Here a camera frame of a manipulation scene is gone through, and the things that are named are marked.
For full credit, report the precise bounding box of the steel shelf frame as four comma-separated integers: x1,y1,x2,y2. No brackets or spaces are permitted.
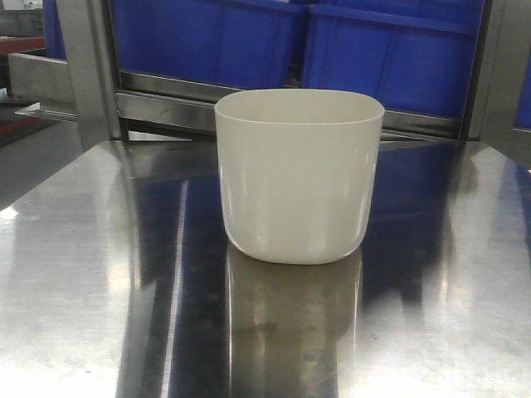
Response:
7,1,530,164

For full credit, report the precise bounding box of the blue crate behind right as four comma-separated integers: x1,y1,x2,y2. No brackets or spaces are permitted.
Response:
300,1,484,118

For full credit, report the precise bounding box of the blue crate far right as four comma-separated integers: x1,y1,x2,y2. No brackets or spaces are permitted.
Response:
514,61,531,129

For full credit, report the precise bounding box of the blue crate far left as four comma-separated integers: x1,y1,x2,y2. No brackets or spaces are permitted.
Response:
42,0,66,61

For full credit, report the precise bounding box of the blue crate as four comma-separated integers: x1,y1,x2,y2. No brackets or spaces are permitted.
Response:
110,1,304,89
300,1,484,118
514,61,531,129
42,0,66,61

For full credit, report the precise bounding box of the blue crate behind left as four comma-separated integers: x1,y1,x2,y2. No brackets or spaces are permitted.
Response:
110,1,304,89

